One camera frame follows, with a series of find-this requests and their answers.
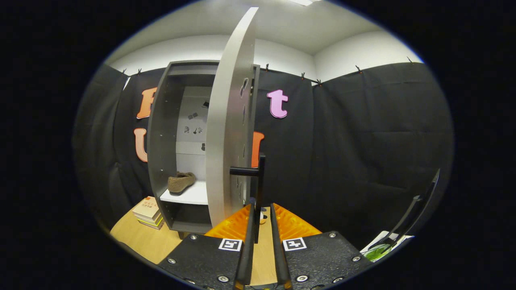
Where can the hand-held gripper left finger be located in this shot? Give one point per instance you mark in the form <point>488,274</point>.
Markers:
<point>246,257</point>

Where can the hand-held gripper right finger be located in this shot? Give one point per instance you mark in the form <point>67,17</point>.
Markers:
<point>280,257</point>

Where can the brown fuzzy shoe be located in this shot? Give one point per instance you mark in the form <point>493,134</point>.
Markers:
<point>181,183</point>

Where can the dark grey shoe cabinet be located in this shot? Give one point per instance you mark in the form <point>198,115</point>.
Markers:
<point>161,141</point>

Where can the grey book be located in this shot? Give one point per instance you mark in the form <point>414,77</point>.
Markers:
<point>155,226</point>

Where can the yellow-edged book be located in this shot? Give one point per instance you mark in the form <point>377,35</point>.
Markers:
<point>153,220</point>

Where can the black backdrop cloth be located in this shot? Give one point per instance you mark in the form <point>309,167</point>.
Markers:
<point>363,141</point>

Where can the black curved stand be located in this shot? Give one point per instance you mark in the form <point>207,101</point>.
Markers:
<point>415,205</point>

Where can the wide ceiling light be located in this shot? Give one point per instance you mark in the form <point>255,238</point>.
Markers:
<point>302,2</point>

